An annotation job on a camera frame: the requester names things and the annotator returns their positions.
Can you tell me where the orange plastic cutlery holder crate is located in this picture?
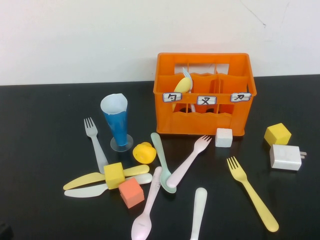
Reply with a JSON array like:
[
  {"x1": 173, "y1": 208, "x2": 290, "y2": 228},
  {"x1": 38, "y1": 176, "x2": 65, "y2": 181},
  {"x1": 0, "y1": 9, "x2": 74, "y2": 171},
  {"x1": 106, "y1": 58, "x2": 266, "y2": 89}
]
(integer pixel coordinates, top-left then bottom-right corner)
[{"x1": 152, "y1": 52, "x2": 258, "y2": 137}]

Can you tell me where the orange foam cube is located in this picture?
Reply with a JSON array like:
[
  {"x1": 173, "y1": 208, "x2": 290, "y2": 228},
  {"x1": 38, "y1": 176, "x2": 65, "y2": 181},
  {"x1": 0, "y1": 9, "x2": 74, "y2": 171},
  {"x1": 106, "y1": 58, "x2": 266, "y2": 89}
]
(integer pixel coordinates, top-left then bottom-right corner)
[{"x1": 118, "y1": 177, "x2": 146, "y2": 209}]

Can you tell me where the paper label reading 刀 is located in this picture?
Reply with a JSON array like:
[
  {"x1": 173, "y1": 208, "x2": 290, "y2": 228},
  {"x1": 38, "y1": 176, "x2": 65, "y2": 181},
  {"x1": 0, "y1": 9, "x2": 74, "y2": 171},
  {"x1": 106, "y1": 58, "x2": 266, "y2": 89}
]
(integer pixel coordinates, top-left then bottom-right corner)
[{"x1": 230, "y1": 92, "x2": 252, "y2": 103}]

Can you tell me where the white foam cube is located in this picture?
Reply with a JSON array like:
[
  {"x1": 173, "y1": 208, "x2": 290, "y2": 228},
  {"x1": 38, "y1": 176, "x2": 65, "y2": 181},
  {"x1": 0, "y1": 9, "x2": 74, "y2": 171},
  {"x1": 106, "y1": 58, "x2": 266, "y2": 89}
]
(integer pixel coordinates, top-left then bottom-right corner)
[{"x1": 215, "y1": 127, "x2": 234, "y2": 148}]

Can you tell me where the pink plastic spoon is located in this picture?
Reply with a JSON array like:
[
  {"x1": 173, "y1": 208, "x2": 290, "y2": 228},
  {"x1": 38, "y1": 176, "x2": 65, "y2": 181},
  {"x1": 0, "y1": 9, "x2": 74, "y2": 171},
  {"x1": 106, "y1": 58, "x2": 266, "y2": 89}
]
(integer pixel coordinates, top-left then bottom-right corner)
[{"x1": 131, "y1": 166, "x2": 163, "y2": 240}]

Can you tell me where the white plastic spoon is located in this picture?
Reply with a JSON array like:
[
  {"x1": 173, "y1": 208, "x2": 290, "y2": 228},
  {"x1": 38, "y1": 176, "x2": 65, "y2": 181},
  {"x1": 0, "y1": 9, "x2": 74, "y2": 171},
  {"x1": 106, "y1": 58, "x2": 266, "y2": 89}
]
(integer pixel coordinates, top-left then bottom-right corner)
[{"x1": 190, "y1": 187, "x2": 208, "y2": 240}]

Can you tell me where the grey plastic fork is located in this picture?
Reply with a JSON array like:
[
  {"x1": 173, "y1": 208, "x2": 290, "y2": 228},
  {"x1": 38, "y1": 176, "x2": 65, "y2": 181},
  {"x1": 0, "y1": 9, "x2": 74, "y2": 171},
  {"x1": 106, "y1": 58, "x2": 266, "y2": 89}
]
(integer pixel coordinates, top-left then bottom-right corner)
[{"x1": 84, "y1": 117, "x2": 110, "y2": 175}]

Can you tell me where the blue plastic fork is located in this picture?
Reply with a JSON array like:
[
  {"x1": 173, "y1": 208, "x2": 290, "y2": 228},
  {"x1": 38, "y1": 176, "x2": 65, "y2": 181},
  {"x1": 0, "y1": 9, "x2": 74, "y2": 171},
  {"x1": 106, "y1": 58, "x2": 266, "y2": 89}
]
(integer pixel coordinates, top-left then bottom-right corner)
[{"x1": 181, "y1": 67, "x2": 197, "y2": 112}]

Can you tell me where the yellow foam cube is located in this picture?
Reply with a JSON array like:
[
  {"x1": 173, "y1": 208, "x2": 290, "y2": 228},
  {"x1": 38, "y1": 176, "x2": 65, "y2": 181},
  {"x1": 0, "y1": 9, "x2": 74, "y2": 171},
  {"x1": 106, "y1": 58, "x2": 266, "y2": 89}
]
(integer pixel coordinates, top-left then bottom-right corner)
[
  {"x1": 264, "y1": 122, "x2": 293, "y2": 147},
  {"x1": 103, "y1": 162, "x2": 126, "y2": 190}
]

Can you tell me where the pink plastic fork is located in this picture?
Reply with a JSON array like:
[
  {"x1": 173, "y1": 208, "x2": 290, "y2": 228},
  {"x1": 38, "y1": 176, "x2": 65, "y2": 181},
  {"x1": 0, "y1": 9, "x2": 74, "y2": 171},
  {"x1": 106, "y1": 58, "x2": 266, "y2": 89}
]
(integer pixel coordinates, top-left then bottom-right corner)
[{"x1": 166, "y1": 135, "x2": 213, "y2": 189}]

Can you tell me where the yellow round plastic cap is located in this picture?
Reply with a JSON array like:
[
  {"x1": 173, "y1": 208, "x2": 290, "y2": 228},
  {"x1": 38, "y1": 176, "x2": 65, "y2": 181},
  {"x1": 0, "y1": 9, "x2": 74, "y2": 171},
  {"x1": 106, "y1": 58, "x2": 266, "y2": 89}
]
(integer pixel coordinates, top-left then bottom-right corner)
[{"x1": 132, "y1": 141, "x2": 158, "y2": 165}]

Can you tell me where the yellow plastic fork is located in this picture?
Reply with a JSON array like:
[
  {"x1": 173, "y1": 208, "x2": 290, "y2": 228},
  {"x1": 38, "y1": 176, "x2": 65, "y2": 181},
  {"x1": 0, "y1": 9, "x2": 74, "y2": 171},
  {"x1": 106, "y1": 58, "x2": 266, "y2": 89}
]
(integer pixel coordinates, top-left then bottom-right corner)
[{"x1": 226, "y1": 156, "x2": 280, "y2": 233}]

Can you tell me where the white power adapter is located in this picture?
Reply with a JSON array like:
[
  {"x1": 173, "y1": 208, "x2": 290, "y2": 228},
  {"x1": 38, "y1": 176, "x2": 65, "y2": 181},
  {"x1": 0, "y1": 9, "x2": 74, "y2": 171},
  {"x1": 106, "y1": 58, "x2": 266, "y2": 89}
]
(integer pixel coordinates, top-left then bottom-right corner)
[{"x1": 269, "y1": 144, "x2": 308, "y2": 171}]

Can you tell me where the green plastic spoon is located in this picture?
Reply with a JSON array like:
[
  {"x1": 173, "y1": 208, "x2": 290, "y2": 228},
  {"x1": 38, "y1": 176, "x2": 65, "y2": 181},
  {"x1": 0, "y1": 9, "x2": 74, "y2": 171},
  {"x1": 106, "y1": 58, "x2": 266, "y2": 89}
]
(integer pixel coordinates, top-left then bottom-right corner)
[{"x1": 150, "y1": 132, "x2": 178, "y2": 195}]

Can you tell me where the yellow plastic spoon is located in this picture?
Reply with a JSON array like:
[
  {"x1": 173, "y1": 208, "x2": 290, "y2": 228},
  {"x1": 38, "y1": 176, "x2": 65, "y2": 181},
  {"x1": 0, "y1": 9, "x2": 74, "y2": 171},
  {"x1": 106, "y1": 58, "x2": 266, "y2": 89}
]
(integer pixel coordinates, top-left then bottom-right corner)
[{"x1": 173, "y1": 76, "x2": 193, "y2": 94}]

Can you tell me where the paper label reading 勺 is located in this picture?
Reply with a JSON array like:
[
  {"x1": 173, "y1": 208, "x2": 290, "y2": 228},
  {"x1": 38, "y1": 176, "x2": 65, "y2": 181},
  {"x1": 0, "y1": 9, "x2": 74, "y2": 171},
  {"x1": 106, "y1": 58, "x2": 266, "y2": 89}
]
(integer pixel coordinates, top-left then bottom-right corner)
[{"x1": 163, "y1": 92, "x2": 183, "y2": 103}]

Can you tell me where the yellow plastic knife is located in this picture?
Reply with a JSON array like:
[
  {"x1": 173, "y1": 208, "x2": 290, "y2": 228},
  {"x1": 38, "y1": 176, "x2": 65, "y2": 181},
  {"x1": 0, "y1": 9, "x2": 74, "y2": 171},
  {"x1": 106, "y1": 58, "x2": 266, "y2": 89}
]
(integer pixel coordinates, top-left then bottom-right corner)
[{"x1": 63, "y1": 164, "x2": 150, "y2": 191}]

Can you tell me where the blue white cone cup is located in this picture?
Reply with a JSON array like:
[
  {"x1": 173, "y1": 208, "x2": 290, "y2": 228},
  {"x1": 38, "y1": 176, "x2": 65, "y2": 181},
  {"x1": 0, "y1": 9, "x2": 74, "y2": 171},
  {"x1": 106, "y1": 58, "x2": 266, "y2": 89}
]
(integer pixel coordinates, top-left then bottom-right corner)
[{"x1": 100, "y1": 93, "x2": 135, "y2": 152}]

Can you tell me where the paper label reading 叉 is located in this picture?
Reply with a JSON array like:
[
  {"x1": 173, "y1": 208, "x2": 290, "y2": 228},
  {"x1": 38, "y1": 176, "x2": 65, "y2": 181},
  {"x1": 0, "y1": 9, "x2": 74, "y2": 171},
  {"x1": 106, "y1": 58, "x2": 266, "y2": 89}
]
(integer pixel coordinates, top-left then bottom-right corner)
[{"x1": 197, "y1": 95, "x2": 218, "y2": 106}]

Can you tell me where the white plastic knife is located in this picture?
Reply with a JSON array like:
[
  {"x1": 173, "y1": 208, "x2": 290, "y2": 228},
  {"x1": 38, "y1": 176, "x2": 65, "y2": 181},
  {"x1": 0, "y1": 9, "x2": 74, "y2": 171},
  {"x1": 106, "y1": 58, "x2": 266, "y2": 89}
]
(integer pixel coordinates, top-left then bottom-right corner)
[{"x1": 64, "y1": 172, "x2": 154, "y2": 198}]

